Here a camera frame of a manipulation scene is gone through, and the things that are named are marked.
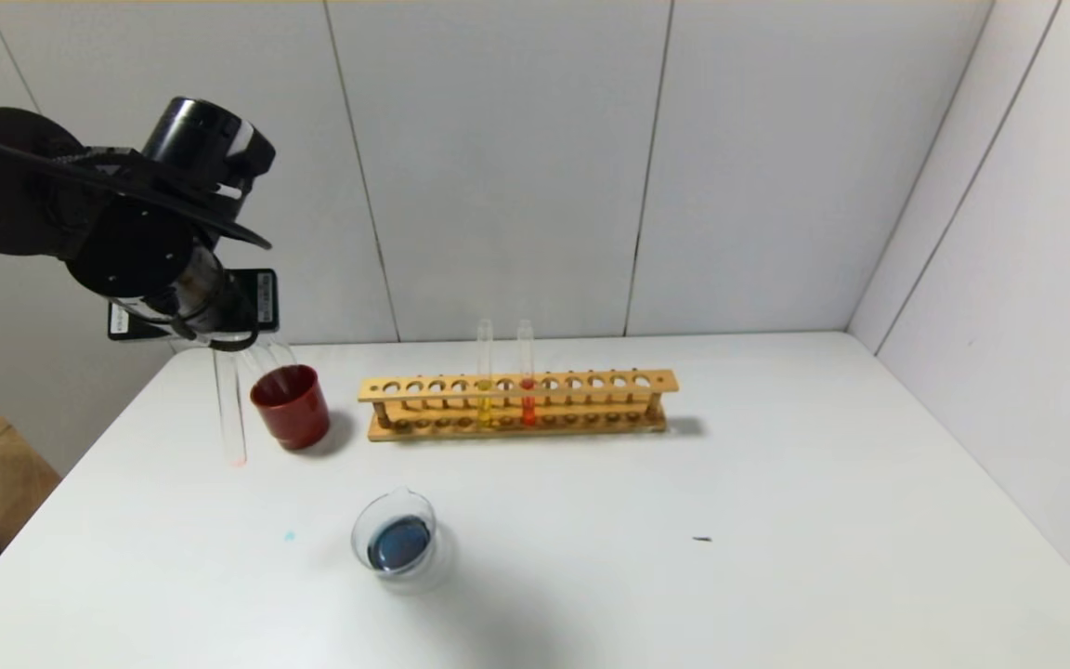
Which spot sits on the test tube with red liquid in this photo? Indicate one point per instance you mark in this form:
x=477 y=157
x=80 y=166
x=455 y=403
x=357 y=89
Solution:
x=230 y=409
x=528 y=409

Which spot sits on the orange and black left arm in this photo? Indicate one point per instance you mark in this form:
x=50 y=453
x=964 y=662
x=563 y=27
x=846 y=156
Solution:
x=52 y=204

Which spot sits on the clear glass beaker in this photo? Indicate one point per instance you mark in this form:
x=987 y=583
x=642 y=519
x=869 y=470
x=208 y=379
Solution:
x=402 y=544

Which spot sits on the dark red cup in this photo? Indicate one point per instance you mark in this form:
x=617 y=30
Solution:
x=292 y=416

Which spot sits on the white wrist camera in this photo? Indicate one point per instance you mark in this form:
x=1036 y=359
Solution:
x=240 y=139

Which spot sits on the wooden test tube rack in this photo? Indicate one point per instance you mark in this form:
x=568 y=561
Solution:
x=535 y=383

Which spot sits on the test tube with yellow liquid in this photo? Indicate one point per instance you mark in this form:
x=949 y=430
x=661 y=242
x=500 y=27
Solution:
x=485 y=409

